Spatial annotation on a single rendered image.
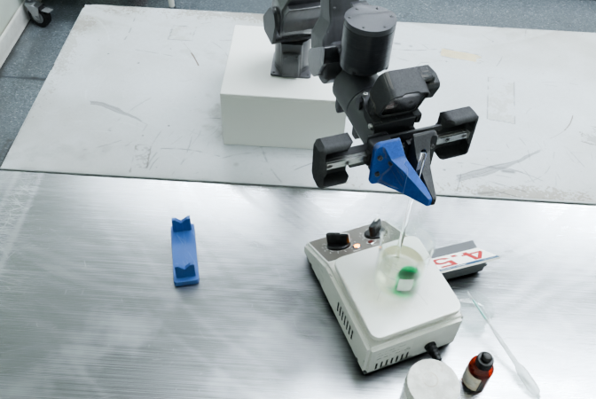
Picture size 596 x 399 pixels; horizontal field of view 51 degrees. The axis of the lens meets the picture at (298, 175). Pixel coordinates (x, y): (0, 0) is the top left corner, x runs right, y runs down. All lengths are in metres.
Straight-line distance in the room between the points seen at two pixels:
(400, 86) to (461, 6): 2.60
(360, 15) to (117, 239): 0.48
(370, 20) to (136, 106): 0.56
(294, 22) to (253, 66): 0.14
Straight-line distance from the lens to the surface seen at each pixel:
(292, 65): 1.00
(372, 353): 0.76
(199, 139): 1.07
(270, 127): 1.02
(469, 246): 0.96
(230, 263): 0.90
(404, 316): 0.77
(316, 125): 1.01
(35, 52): 2.94
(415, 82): 0.66
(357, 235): 0.88
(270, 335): 0.84
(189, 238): 0.92
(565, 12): 3.38
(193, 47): 1.27
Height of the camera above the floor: 1.63
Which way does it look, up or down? 47 degrees down
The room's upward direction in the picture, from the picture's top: 3 degrees clockwise
